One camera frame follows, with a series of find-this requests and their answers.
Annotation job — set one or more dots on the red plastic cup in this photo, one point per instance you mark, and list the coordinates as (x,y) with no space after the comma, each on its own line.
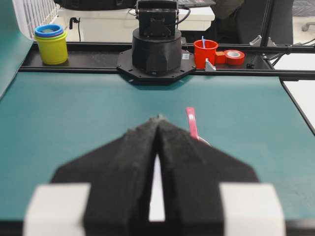
(201,53)

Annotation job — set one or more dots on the white laundry basket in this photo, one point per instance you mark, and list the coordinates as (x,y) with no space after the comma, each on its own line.
(33,13)

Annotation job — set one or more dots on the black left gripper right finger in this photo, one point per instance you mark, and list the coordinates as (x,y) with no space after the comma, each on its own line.
(210,193)

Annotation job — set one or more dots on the red tape roll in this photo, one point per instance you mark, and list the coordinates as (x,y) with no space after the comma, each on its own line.
(230,57)

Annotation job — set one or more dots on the blue stick in cup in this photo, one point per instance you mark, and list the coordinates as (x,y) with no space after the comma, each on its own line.
(203,42)

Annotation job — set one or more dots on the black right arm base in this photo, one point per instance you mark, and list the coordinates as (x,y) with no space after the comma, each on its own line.
(156,41)

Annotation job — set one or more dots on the pink ceramic spoon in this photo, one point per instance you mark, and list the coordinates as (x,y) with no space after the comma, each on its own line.
(190,111)

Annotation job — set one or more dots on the stacked yellow and blue cups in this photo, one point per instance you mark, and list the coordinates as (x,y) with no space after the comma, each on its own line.
(51,40)

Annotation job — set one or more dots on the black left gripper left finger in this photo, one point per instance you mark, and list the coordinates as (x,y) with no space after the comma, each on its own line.
(101,193)

